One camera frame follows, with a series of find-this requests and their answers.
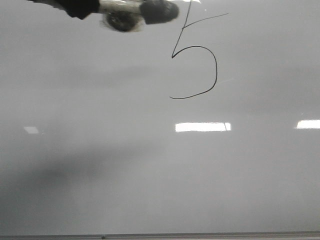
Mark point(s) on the grey aluminium whiteboard frame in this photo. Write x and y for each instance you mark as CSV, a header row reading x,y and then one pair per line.
x,y
278,235

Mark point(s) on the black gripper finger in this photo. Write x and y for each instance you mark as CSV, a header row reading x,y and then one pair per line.
x,y
74,8

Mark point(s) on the white glossy whiteboard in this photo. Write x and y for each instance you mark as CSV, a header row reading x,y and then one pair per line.
x,y
209,123

